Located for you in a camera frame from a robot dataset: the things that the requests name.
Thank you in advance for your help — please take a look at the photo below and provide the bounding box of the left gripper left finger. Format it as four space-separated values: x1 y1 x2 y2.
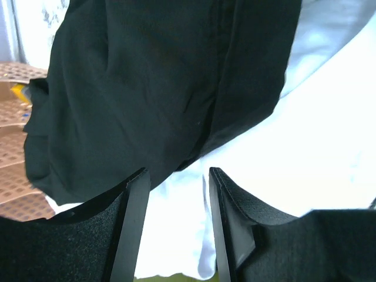
1 169 150 281

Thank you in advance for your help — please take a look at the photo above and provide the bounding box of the yellow black item in organizer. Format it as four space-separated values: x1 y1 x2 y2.
11 84 32 105

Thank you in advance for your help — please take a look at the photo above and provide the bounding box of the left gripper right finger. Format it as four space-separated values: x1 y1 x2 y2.
209 167 375 281

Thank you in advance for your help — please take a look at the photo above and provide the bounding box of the pink perforated file organizer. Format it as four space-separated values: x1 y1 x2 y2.
1 62 55 221

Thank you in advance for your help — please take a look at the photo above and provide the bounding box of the black shirt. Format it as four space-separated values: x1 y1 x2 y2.
24 1 301 205

